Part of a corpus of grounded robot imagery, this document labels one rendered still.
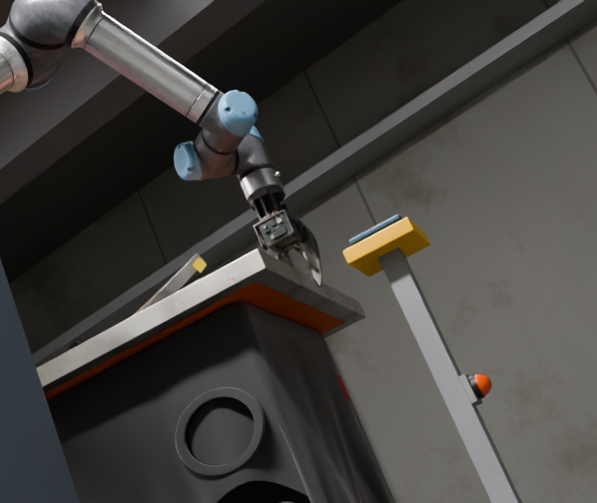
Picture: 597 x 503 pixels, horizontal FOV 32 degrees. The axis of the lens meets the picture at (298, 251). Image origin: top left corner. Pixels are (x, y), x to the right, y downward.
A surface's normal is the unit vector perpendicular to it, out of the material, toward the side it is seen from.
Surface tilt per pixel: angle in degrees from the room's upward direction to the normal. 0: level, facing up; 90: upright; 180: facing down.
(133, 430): 94
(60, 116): 90
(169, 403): 91
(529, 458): 90
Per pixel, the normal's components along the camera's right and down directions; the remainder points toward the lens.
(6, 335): 0.77, -0.49
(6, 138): -0.50, -0.11
